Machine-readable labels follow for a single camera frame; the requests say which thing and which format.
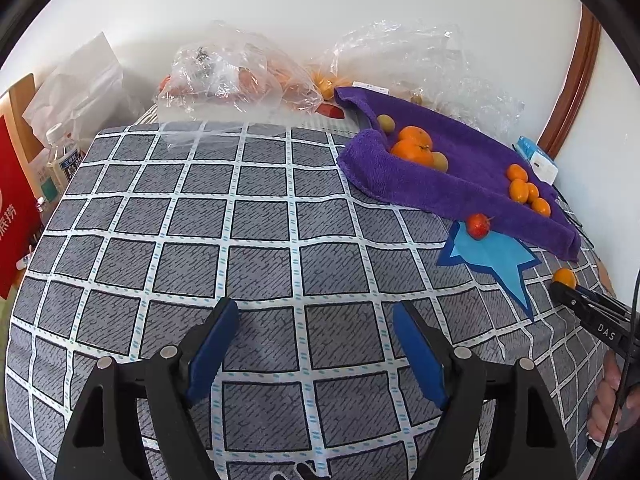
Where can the small red fruit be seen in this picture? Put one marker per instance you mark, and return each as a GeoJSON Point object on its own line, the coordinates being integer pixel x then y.
{"type": "Point", "coordinates": [478, 225]}

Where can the large mandarin orange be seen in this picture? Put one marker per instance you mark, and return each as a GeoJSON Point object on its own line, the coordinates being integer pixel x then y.
{"type": "Point", "coordinates": [411, 153]}
{"type": "Point", "coordinates": [415, 135]}

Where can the blue star patch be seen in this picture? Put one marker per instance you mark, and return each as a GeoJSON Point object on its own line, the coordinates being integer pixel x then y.
{"type": "Point", "coordinates": [500, 260]}

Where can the small orange kumquat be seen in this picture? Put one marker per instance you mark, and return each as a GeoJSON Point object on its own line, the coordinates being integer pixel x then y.
{"type": "Point", "coordinates": [519, 191]}
{"type": "Point", "coordinates": [541, 206]}
{"type": "Point", "coordinates": [564, 277]}
{"type": "Point", "coordinates": [517, 172]}
{"type": "Point", "coordinates": [533, 191]}

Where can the small yellow-green fruit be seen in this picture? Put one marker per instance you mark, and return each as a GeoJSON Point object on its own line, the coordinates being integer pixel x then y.
{"type": "Point", "coordinates": [440, 161]}
{"type": "Point", "coordinates": [385, 122]}

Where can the clear plastic bag of fruit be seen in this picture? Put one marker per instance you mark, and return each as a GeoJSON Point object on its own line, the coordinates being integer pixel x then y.
{"type": "Point", "coordinates": [225, 80]}

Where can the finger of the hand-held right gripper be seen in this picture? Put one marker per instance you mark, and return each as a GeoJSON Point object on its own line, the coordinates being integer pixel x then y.
{"type": "Point", "coordinates": [575, 302]}
{"type": "Point", "coordinates": [602, 302]}

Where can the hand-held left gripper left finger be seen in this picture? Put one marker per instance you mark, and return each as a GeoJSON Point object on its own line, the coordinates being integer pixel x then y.
{"type": "Point", "coordinates": [212, 355]}

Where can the red paper bag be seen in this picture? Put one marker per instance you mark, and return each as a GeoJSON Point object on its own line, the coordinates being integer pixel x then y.
{"type": "Point", "coordinates": [15, 210]}

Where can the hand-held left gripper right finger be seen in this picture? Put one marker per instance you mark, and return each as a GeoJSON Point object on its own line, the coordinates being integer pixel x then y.
{"type": "Point", "coordinates": [420, 355]}

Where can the purple towel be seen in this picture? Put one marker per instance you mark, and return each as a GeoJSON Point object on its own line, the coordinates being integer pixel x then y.
{"type": "Point", "coordinates": [475, 160]}

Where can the person's right hand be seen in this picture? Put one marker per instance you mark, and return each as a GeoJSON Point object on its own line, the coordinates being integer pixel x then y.
{"type": "Point", "coordinates": [607, 405]}

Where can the clear plastic bag of oranges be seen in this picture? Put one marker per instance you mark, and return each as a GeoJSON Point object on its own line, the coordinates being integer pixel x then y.
{"type": "Point", "coordinates": [400, 55]}

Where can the white plastic bag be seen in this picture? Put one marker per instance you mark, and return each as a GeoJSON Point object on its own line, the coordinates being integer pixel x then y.
{"type": "Point", "coordinates": [80, 90]}

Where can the grey checked blanket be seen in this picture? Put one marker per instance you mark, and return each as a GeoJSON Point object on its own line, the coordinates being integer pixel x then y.
{"type": "Point", "coordinates": [200, 240]}

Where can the fruit print cardboard box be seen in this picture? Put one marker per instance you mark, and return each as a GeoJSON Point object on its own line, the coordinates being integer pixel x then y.
{"type": "Point", "coordinates": [331, 110]}

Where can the clear plastic bottle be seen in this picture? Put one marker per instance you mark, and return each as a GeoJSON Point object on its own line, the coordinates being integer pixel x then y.
{"type": "Point", "coordinates": [65, 160]}

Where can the brown wooden door frame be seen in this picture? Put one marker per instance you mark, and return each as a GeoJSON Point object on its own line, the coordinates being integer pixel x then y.
{"type": "Point", "coordinates": [575, 75]}

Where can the brown wooden board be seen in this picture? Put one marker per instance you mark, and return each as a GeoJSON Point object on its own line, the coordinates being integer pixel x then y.
{"type": "Point", "coordinates": [20, 105]}

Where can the blue and white box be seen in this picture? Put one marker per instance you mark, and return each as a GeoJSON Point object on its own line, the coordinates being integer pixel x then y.
{"type": "Point", "coordinates": [540, 160]}

